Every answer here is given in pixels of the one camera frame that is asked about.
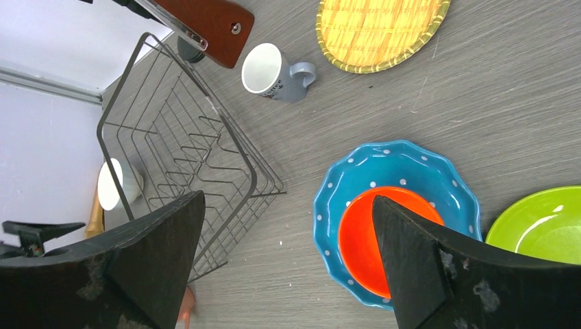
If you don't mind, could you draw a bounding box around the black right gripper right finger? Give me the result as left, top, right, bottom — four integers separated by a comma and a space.
372, 196, 580, 328

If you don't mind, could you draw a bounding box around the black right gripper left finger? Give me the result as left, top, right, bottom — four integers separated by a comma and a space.
1, 191, 206, 328

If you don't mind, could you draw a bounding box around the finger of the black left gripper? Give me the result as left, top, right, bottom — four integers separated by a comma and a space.
2, 221, 86, 247

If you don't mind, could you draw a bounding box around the orange bowl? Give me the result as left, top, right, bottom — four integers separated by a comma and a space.
338, 186, 444, 299

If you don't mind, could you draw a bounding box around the blue polka dot plate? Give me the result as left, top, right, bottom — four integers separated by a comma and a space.
313, 140, 482, 310

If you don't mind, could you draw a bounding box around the woven bamboo plate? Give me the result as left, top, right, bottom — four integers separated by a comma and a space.
315, 0, 450, 74

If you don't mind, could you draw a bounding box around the lime green plate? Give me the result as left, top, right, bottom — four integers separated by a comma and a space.
485, 185, 580, 265

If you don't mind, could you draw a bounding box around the grey ceramic mug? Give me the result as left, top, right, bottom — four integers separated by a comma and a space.
240, 43, 317, 103

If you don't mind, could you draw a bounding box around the brown wooden metronome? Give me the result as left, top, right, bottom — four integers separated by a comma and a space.
138, 0, 255, 69

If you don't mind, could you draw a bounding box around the dark wire dish rack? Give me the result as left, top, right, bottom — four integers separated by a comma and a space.
97, 32, 284, 281

